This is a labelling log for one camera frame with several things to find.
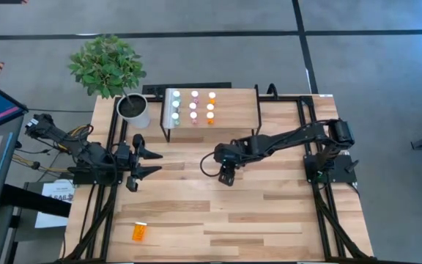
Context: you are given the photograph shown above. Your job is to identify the thin black floor cable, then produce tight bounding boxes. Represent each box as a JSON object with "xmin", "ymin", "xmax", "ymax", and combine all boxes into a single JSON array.
[{"xmin": 26, "ymin": 107, "xmax": 95, "ymax": 114}]

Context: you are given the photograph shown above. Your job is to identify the black metal table frame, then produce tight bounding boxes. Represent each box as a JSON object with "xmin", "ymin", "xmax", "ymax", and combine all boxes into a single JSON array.
[{"xmin": 59, "ymin": 93, "xmax": 379, "ymax": 264}]

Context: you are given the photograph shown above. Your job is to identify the black beam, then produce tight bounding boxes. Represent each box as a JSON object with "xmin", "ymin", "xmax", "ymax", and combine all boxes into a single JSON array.
[{"xmin": 0, "ymin": 183, "xmax": 73, "ymax": 218}]

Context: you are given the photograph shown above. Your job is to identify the white plastic strip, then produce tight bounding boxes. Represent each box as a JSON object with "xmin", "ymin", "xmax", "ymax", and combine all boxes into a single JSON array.
[{"xmin": 163, "ymin": 87, "xmax": 179, "ymax": 129}]

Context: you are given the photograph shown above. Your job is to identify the green artificial tree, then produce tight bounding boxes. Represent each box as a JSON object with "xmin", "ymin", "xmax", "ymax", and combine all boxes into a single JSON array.
[{"xmin": 67, "ymin": 34, "xmax": 148, "ymax": 107}]

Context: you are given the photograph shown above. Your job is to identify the white printed paper sheet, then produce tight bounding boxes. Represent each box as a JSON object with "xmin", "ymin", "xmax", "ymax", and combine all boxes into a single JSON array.
[{"xmin": 34, "ymin": 179, "xmax": 76, "ymax": 229}]

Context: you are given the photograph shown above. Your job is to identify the yellow cable bundle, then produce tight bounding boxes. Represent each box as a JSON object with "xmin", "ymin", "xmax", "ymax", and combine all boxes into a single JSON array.
[{"xmin": 59, "ymin": 123, "xmax": 95, "ymax": 147}]

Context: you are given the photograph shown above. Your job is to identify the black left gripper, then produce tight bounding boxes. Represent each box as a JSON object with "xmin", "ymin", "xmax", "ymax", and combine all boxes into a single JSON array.
[{"xmin": 114, "ymin": 133, "xmax": 164, "ymax": 193}]

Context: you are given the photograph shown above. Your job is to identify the large orange medicine bottle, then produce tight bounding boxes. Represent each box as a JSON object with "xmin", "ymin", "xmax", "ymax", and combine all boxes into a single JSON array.
[{"xmin": 132, "ymin": 221, "xmax": 148, "ymax": 243}]

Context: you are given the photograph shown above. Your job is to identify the wooden shelf black legs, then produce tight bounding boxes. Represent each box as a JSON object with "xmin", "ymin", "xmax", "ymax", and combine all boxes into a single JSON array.
[{"xmin": 160, "ymin": 83, "xmax": 264, "ymax": 143}]

